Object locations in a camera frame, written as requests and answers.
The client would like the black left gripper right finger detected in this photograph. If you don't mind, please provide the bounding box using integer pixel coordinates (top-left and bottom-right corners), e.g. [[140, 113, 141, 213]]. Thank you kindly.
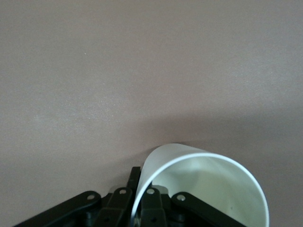
[[141, 188, 244, 227]]

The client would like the white plastic cup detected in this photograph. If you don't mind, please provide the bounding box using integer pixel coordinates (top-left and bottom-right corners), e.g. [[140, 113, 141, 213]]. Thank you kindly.
[[129, 143, 271, 227]]

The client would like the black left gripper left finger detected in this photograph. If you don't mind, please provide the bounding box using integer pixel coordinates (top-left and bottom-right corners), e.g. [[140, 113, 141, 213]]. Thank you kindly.
[[11, 166, 143, 227]]

